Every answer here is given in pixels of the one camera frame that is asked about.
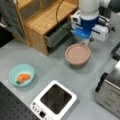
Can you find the teal bowl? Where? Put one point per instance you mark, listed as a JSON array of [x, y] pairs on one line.
[[21, 69]]

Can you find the wooden shelf cabinet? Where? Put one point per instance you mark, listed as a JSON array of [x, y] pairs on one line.
[[43, 20]]

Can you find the orange carrot toy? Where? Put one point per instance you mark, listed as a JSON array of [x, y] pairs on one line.
[[22, 77]]

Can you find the silver toaster oven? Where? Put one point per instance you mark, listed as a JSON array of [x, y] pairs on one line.
[[108, 90]]

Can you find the white and blue gripper body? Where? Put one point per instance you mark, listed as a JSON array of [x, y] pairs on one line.
[[97, 28]]

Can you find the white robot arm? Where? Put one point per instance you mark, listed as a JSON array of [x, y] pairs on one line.
[[90, 8]]

